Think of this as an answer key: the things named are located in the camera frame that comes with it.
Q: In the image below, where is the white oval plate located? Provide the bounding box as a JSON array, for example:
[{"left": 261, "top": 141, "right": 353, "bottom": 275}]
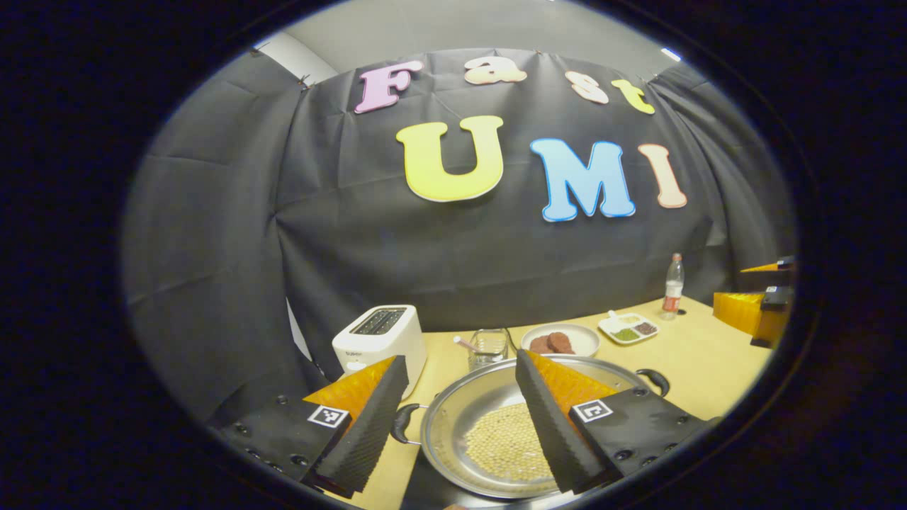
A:
[{"left": 521, "top": 323, "right": 602, "bottom": 358}]

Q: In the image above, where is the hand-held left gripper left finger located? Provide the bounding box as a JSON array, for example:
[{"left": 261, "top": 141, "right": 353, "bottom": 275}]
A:
[{"left": 216, "top": 354, "right": 410, "bottom": 499}]

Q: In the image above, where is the stainless steel pot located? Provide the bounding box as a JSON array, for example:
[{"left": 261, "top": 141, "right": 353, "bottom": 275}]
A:
[{"left": 391, "top": 356, "right": 671, "bottom": 500}]

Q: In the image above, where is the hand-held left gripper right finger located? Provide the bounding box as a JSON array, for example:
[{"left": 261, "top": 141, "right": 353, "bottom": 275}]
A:
[{"left": 514, "top": 348, "right": 709, "bottom": 495}]

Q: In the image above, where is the white divided dish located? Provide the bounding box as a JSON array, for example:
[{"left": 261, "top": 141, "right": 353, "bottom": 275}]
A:
[{"left": 597, "top": 310, "right": 660, "bottom": 346}]

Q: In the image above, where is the black induction cooktop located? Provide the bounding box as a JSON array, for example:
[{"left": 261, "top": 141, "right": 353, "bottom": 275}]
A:
[{"left": 400, "top": 450, "right": 568, "bottom": 510}]

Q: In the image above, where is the pile of soybeans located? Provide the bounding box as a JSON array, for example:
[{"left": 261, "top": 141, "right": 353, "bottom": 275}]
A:
[{"left": 464, "top": 402, "right": 557, "bottom": 482}]

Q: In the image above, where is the red label water bottle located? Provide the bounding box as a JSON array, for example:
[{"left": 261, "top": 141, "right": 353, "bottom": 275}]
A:
[{"left": 662, "top": 253, "right": 686, "bottom": 319}]

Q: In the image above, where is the small wire mesh basket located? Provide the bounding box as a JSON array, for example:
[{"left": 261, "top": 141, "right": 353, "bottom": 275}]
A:
[{"left": 468, "top": 328, "right": 509, "bottom": 373}]

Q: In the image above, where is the white toaster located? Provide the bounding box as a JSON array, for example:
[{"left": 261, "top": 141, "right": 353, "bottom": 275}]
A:
[{"left": 332, "top": 305, "right": 428, "bottom": 401}]

